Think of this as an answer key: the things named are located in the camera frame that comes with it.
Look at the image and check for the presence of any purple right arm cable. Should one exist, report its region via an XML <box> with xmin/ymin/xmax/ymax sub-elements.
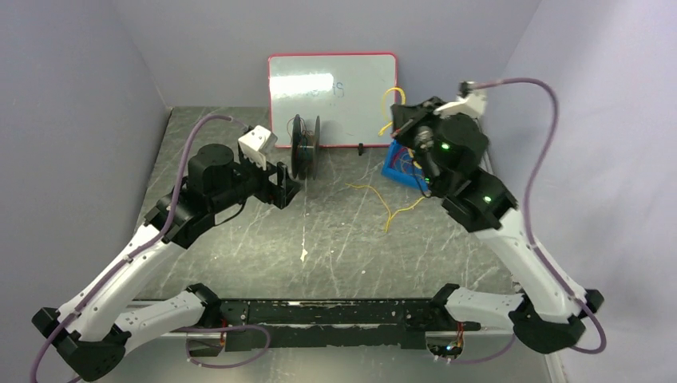
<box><xmin>468</xmin><ymin>77</ymin><xmax>608</xmax><ymax>355</ymax></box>

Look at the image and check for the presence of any yellow cable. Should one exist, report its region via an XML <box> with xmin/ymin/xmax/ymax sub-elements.
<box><xmin>346</xmin><ymin>87</ymin><xmax>427</xmax><ymax>234</ymax></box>

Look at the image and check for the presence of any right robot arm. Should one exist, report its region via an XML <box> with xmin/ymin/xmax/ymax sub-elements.
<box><xmin>390</xmin><ymin>97</ymin><xmax>604</xmax><ymax>354</ymax></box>

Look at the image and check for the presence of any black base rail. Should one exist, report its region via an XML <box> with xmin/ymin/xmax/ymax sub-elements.
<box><xmin>196</xmin><ymin>298</ymin><xmax>481</xmax><ymax>351</ymax></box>

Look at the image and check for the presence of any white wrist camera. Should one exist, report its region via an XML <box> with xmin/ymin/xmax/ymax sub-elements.
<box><xmin>238</xmin><ymin>125</ymin><xmax>278</xmax><ymax>170</ymax></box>
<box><xmin>433</xmin><ymin>81</ymin><xmax>487</xmax><ymax>119</ymax></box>

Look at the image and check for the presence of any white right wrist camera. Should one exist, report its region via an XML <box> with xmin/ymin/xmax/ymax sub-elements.
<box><xmin>433</xmin><ymin>81</ymin><xmax>487</xmax><ymax>119</ymax></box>

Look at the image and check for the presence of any aluminium frame rail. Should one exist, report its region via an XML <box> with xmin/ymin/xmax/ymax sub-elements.
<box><xmin>509</xmin><ymin>264</ymin><xmax>534</xmax><ymax>294</ymax></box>

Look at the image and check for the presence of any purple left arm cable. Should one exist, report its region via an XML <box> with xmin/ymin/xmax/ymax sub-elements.
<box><xmin>29</xmin><ymin>114</ymin><xmax>252</xmax><ymax>383</ymax></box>

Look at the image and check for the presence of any black perforated cable spool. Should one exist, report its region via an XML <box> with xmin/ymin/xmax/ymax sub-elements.
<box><xmin>291</xmin><ymin>114</ymin><xmax>321</xmax><ymax>180</ymax></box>

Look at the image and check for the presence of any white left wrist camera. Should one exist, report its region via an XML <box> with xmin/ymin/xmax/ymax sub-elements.
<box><xmin>238</xmin><ymin>125</ymin><xmax>278</xmax><ymax>170</ymax></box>

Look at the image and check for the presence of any blue plastic bin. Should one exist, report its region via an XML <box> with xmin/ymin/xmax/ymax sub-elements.
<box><xmin>381</xmin><ymin>140</ymin><xmax>428</xmax><ymax>193</ymax></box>

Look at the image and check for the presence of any red framed whiteboard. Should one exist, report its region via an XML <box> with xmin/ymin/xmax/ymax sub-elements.
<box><xmin>268</xmin><ymin>52</ymin><xmax>398</xmax><ymax>148</ymax></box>

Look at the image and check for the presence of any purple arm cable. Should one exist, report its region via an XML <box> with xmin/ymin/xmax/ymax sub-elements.
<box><xmin>468</xmin><ymin>77</ymin><xmax>608</xmax><ymax>355</ymax></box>
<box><xmin>29</xmin><ymin>114</ymin><xmax>252</xmax><ymax>383</ymax></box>

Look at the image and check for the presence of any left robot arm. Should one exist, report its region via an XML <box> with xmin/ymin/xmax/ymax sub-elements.
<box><xmin>32</xmin><ymin>144</ymin><xmax>300</xmax><ymax>382</ymax></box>

